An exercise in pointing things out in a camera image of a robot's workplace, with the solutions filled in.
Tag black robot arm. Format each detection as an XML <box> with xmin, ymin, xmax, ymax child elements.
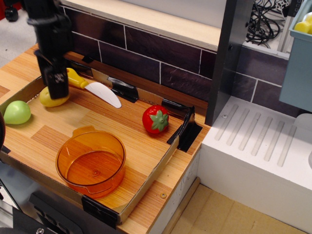
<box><xmin>24</xmin><ymin>0</ymin><xmax>74</xmax><ymax>99</ymax></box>

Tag yellow toy potato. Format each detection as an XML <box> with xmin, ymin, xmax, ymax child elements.
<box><xmin>39</xmin><ymin>86</ymin><xmax>69</xmax><ymax>107</ymax></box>

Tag dark grey vertical post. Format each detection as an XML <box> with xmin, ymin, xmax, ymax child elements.
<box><xmin>205</xmin><ymin>0</ymin><xmax>253</xmax><ymax>126</ymax></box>

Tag yellow toy in bin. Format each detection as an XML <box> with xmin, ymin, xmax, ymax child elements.
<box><xmin>294</xmin><ymin>12</ymin><xmax>312</xmax><ymax>35</ymax></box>

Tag tangled black cables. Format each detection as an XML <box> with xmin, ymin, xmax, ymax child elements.
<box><xmin>245</xmin><ymin>0</ymin><xmax>291</xmax><ymax>49</ymax></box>

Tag orange transparent plastic pot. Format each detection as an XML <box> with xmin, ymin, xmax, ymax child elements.
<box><xmin>56</xmin><ymin>126</ymin><xmax>126</xmax><ymax>199</ymax></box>

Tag green toy pear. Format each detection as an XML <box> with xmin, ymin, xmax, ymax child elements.
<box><xmin>4</xmin><ymin>100</ymin><xmax>31</xmax><ymax>125</ymax></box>

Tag yellow handled toy knife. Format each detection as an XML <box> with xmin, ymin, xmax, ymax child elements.
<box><xmin>66</xmin><ymin>68</ymin><xmax>122</xmax><ymax>109</ymax></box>

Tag grey blue plastic bin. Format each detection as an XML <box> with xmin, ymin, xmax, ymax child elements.
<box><xmin>279</xmin><ymin>0</ymin><xmax>312</xmax><ymax>112</ymax></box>

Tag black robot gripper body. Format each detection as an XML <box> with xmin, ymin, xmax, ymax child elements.
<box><xmin>27</xmin><ymin>13</ymin><xmax>73</xmax><ymax>61</ymax></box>

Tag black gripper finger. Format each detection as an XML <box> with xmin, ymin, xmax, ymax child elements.
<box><xmin>34</xmin><ymin>50</ymin><xmax>50</xmax><ymax>86</ymax></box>
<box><xmin>44</xmin><ymin>58</ymin><xmax>69</xmax><ymax>99</ymax></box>

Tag black caster wheel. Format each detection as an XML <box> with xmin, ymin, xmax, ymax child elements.
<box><xmin>4</xmin><ymin>5</ymin><xmax>19</xmax><ymax>22</ymax></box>

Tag cardboard fence with black tape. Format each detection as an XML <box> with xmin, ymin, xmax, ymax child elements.
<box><xmin>0</xmin><ymin>49</ymin><xmax>209</xmax><ymax>234</ymax></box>

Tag red toy strawberry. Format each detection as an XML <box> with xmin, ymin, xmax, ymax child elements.
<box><xmin>142</xmin><ymin>105</ymin><xmax>169</xmax><ymax>134</ymax></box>

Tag white dish drain rack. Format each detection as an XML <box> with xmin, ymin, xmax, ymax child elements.
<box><xmin>198</xmin><ymin>97</ymin><xmax>312</xmax><ymax>233</ymax></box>

